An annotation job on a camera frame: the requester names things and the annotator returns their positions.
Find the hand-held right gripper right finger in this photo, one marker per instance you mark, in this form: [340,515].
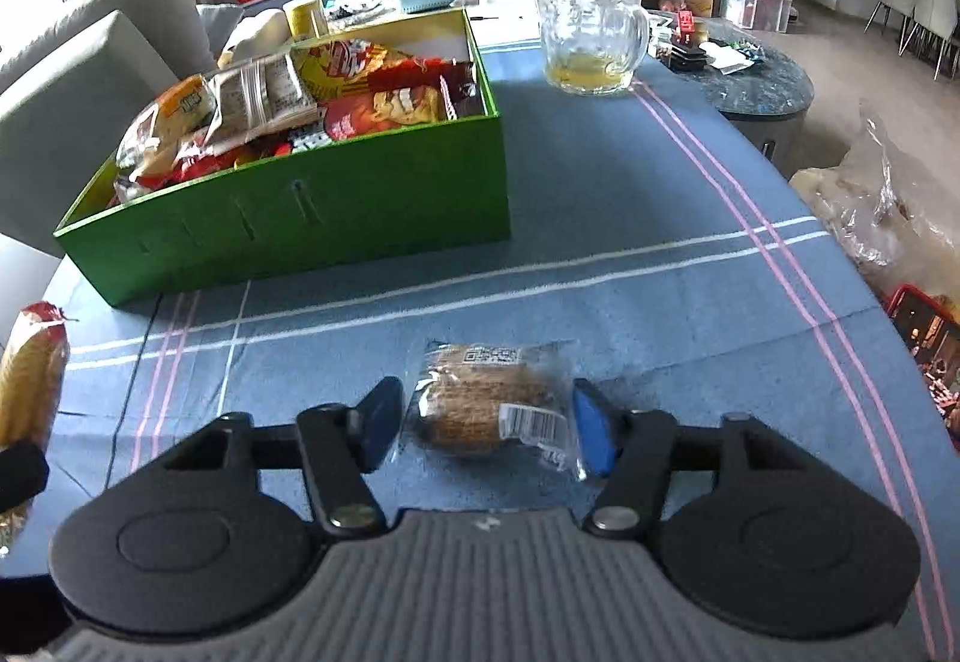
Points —
[592,433]

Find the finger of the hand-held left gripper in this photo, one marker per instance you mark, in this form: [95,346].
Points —
[22,474]

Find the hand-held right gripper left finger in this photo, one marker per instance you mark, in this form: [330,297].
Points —
[379,426]

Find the brown biscuit packet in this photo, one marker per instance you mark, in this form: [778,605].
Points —
[465,407]

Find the long yellow bread packet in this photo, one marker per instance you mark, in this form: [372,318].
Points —
[30,369]

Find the green cardboard box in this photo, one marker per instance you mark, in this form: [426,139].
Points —
[337,212]

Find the red round-cake snack bag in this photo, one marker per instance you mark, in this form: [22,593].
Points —
[210,161]

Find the red chip snack bag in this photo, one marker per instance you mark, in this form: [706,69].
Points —
[382,110]

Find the white printed snack bag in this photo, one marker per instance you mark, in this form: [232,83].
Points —
[255,95]

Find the yellow label bread packet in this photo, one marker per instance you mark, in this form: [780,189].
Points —
[157,137]

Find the red and yellow snack packet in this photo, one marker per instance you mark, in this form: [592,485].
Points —
[352,62]

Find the blue striped tablecloth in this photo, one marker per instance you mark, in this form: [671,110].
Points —
[600,204]

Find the red box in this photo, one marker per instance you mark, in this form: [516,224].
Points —
[930,347]

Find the clear plastic bag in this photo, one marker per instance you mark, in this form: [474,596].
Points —
[900,204]

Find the dark stone coffee table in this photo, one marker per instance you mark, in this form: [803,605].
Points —
[765,84]

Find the grey sofa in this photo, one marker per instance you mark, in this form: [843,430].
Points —
[75,77]

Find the yellow can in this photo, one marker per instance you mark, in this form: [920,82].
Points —
[307,17]

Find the clear glass pitcher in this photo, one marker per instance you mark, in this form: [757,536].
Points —
[585,17]

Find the clear storage box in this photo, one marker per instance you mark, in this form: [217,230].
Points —
[750,5]

